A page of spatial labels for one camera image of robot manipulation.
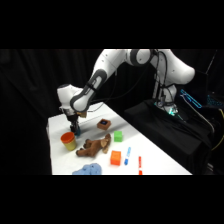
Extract light blue plush cloth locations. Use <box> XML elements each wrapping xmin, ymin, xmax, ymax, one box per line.
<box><xmin>72</xmin><ymin>162</ymin><xmax>103</xmax><ymax>176</ymax></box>

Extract blue lit frame device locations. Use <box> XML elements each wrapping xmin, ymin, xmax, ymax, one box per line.
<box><xmin>179</xmin><ymin>88</ymin><xmax>203</xmax><ymax>109</ymax></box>

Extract brown plush toy animal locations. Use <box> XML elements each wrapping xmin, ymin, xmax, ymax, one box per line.
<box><xmin>75</xmin><ymin>133</ymin><xmax>112</xmax><ymax>159</ymax></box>

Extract teal lit keyboard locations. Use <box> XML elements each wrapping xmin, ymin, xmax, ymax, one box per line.
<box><xmin>206</xmin><ymin>94</ymin><xmax>224</xmax><ymax>108</ymax></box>

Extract orange cube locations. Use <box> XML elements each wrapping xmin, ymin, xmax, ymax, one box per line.
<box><xmin>110</xmin><ymin>150</ymin><xmax>123</xmax><ymax>166</ymax></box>

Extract yellowish wrist camera box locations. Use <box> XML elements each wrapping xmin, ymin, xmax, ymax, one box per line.
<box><xmin>77</xmin><ymin>110</ymin><xmax>89</xmax><ymax>119</ymax></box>

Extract blue and white marker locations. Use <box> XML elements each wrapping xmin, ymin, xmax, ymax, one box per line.
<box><xmin>123</xmin><ymin>146</ymin><xmax>132</xmax><ymax>166</ymax></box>

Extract black cloth covered stand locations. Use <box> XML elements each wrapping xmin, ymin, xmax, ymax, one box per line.
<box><xmin>123</xmin><ymin>99</ymin><xmax>214</xmax><ymax>176</ymax></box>

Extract yellow cable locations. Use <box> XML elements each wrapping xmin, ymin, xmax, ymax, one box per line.
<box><xmin>211</xmin><ymin>108</ymin><xmax>224</xmax><ymax>153</ymax></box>

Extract green cube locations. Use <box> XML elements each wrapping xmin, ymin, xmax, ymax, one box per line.
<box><xmin>113</xmin><ymin>130</ymin><xmax>124</xmax><ymax>142</ymax></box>

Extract small green light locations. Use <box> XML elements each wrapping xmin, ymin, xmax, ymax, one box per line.
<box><xmin>168</xmin><ymin>107</ymin><xmax>180</xmax><ymax>117</ymax></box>

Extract wooden block with dark hole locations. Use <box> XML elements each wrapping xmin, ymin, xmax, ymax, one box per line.
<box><xmin>96</xmin><ymin>118</ymin><xmax>112</xmax><ymax>131</ymax></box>

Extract orange and yellow cup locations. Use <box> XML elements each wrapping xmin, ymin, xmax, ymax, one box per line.
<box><xmin>60</xmin><ymin>131</ymin><xmax>77</xmax><ymax>152</ymax></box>

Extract red and white marker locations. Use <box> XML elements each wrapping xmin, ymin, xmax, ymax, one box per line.
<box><xmin>137</xmin><ymin>155</ymin><xmax>143</xmax><ymax>176</ymax></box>

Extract black curtain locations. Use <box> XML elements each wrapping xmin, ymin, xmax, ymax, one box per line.
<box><xmin>0</xmin><ymin>49</ymin><xmax>224</xmax><ymax>176</ymax></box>

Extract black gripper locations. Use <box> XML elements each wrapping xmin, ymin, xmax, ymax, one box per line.
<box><xmin>67</xmin><ymin>113</ymin><xmax>82</xmax><ymax>134</ymax></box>

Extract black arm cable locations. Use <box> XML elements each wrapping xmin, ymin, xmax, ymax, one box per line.
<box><xmin>89</xmin><ymin>49</ymin><xmax>172</xmax><ymax>105</ymax></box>

